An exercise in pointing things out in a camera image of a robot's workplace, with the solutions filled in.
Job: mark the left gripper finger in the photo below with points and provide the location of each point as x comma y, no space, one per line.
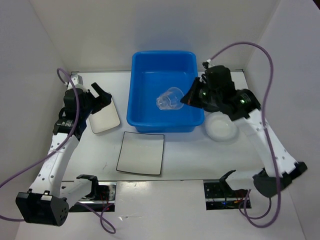
101,94
99,103

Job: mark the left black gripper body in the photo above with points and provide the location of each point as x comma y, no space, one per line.
86,110

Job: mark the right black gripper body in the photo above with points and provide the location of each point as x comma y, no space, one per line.
208,95

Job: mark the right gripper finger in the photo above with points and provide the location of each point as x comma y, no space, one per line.
195,88
192,101

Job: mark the small rectangular white plate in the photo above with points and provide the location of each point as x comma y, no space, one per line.
105,119

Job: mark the clear plastic cup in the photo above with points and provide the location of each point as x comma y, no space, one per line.
170,100

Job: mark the white round bowl plate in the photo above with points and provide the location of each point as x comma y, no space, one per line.
219,127

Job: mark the large square white plate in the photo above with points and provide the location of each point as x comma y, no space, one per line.
141,154

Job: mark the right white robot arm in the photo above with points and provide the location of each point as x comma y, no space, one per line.
279,167

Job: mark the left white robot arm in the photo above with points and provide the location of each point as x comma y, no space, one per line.
46,201

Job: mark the blue plastic bin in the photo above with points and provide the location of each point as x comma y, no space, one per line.
159,80

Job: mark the small black round plate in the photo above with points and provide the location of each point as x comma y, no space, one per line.
211,108

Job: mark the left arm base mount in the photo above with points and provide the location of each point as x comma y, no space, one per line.
106,195

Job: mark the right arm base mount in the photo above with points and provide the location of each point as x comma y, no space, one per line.
217,199

